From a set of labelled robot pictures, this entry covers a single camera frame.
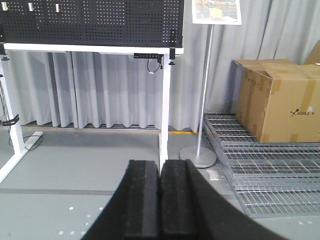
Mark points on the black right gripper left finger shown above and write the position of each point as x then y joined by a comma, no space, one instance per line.
132,213

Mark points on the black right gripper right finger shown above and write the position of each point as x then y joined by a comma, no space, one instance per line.
191,209

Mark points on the silver sign stand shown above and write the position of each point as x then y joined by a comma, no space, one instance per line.
202,157

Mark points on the metal floor grating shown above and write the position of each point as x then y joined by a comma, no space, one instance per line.
268,179

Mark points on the white power strip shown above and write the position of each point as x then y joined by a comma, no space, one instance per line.
32,139

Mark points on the white curtain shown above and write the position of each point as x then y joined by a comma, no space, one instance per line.
90,88

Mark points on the large brown cardboard box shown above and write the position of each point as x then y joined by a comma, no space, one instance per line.
279,100

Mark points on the black desk control panel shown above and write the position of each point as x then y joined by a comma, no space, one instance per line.
148,56

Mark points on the black clamp right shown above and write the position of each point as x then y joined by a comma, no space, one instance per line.
172,47

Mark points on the black perforated pegboard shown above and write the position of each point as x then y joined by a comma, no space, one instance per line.
120,23

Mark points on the white poster sign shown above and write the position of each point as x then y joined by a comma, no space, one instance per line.
216,12

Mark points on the white table frame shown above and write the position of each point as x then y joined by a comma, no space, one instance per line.
120,50

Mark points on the red white toggle switch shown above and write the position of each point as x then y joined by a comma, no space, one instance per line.
58,7

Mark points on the green white toggle switch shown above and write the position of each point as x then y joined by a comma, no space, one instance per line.
31,6

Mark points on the white toggle switch left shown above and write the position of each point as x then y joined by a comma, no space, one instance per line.
4,6

